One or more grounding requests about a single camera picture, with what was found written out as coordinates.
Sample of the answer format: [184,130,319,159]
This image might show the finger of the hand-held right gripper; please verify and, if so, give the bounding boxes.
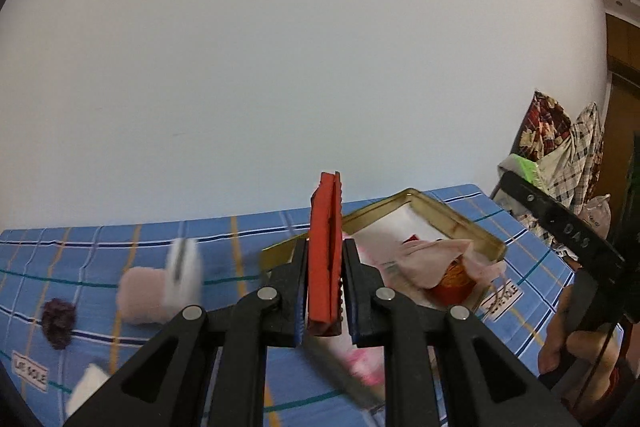
[500,171,566,233]

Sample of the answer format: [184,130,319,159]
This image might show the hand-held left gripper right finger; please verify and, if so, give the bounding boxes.
[342,239,581,427]

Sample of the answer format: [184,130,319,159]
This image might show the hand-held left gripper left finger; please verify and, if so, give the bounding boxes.
[62,238,308,427]

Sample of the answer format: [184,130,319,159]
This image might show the white pink-edged towel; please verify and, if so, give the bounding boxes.
[345,347,386,388]

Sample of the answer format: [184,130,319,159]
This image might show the metal tin box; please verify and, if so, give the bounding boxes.
[261,188,507,315]

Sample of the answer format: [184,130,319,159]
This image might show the pink face mask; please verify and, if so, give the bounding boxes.
[345,237,506,303]

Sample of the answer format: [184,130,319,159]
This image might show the person's right hand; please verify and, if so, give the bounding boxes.
[539,287,623,378]

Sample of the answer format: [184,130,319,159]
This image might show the green and white cloth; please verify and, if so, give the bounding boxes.
[497,154,548,192]

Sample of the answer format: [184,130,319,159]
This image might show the white plastic bag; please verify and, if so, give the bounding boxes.
[582,194,613,238]

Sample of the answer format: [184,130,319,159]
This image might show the white checked shirt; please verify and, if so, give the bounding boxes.
[545,102,606,228]

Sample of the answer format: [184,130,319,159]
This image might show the red-brown plaid cloth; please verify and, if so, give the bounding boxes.
[517,91,573,162]

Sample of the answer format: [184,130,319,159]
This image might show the white paper liner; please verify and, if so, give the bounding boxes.
[350,202,451,268]

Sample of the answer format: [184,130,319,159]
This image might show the wooden wardrobe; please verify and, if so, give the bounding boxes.
[602,12,640,228]

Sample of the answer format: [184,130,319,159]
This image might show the pink plush pad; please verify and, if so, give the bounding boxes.
[116,268,173,327]

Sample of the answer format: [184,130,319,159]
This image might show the blue plaid bedsheet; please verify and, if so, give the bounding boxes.
[0,184,626,427]

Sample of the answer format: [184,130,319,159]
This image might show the white sock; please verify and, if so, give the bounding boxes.
[65,362,111,418]

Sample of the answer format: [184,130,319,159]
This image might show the dark maroon scrunchie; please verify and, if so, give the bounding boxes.
[41,298,77,350]

